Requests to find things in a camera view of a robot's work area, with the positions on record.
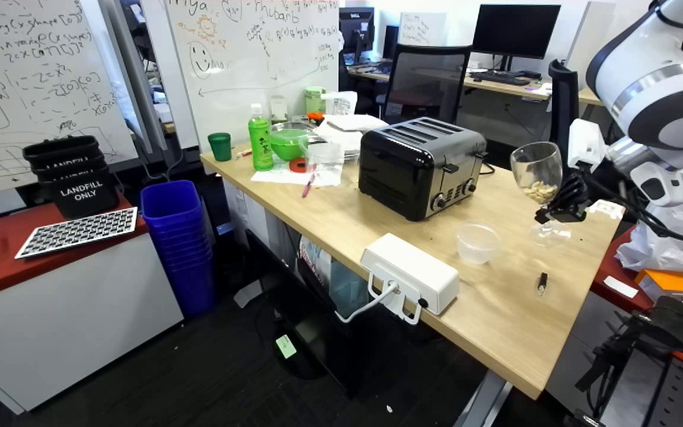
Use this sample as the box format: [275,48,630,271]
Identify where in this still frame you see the white rectangular box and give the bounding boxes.
[361,233,463,318]

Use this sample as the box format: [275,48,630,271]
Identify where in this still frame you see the black mesh office chair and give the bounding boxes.
[381,44,473,128]

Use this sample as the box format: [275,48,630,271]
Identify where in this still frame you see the blue bin stack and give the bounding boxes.
[136,178,218,321]

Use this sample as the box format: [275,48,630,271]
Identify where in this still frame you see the black stacked trays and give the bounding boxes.
[21,136,123,220]

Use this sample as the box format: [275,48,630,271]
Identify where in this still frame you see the white tape patch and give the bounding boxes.
[588,197,629,224]

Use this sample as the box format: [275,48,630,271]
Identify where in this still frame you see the red side table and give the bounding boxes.
[591,229,683,373]

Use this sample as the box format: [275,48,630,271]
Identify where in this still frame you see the black silver toaster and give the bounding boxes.
[357,116,489,224]

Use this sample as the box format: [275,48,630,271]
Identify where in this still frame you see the whiteboard with dense writing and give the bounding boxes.
[0,0,139,203]

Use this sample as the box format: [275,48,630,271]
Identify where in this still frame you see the clear wine glass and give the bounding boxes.
[508,141,576,248]

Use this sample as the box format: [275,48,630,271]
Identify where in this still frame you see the white cabinet red top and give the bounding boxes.
[0,197,186,417]

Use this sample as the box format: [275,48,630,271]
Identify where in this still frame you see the black keyboard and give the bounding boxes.
[470,71,534,89]

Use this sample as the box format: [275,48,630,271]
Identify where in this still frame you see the large black computer monitor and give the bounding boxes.
[470,2,563,76]

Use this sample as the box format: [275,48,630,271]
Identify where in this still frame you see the green plastic bottle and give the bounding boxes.
[247,103,278,173]

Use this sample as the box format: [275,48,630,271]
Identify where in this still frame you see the green plastic bowl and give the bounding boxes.
[268,128,313,166]

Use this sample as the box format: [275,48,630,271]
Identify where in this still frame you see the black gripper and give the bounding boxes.
[534,168,595,225]

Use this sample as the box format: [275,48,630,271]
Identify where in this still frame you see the white paper sheet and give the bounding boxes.
[249,161,343,191]

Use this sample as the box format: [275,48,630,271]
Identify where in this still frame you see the white box cable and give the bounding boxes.
[331,275,423,327]

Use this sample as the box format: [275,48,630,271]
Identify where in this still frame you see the whiteboard with smiley drawing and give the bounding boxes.
[161,0,343,149]

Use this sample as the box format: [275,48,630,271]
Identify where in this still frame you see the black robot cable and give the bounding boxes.
[581,166,683,248]

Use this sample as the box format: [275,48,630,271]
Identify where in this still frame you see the green cup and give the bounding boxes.
[206,130,234,165]

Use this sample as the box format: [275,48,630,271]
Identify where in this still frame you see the small black computer monitor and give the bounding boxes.
[338,6,377,69]

